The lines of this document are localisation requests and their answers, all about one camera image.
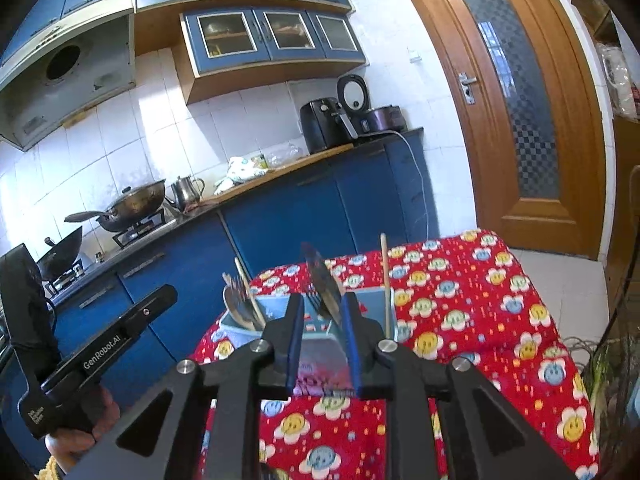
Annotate green vegetable stalks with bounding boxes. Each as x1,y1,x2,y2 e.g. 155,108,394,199
582,345,613,411

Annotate blue kitchen base cabinets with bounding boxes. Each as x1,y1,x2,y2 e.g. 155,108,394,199
0,130,431,461

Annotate wooden side cabinet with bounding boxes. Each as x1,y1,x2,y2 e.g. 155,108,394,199
602,10,640,301

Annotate light blue utensil holder box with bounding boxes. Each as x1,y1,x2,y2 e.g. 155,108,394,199
220,287,398,396

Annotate rice cooker with open lid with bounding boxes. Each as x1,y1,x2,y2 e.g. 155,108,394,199
337,74,403,138

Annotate black air fryer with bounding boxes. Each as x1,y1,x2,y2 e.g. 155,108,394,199
300,98,353,156

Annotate glass door wall cabinet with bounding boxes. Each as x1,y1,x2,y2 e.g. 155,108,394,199
172,7,368,106

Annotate red smiley flower tablecloth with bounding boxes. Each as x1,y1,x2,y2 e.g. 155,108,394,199
192,229,601,480

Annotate gas stove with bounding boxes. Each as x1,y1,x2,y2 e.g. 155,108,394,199
45,207,168,296

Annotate wooden countertop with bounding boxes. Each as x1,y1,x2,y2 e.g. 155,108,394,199
200,142,356,206

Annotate white power cable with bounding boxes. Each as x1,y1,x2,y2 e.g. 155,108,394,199
385,130,432,241

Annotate steel wok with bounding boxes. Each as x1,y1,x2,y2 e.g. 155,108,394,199
64,179,167,233

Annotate steel kettle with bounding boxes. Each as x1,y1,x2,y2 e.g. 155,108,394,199
170,175,206,211

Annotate white patterned cloth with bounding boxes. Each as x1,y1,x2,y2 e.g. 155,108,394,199
214,156,271,196

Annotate wooden chopstick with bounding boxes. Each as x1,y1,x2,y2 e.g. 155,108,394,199
234,257,266,331
380,232,393,338

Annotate metal table knife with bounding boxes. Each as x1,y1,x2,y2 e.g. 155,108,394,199
301,242,343,326

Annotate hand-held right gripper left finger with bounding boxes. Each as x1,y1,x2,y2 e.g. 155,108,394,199
102,294,306,480

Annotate black wire rack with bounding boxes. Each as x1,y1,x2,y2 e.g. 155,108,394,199
565,260,640,461

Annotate grey range hood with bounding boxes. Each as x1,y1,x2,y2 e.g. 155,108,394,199
0,10,137,152

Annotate black wok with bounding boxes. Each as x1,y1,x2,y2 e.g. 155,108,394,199
35,225,83,281

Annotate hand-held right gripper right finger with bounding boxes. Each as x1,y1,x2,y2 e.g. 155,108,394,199
341,292,576,480

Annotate person's left hand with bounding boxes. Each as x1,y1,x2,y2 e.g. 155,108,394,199
45,385,121,476

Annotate silver door handle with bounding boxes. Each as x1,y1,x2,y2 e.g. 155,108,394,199
459,72,478,106

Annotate clear plastic jug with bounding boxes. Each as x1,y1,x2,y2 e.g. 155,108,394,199
597,42,640,121

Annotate wooden door with glass panel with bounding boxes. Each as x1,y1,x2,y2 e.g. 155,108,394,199
390,0,608,261

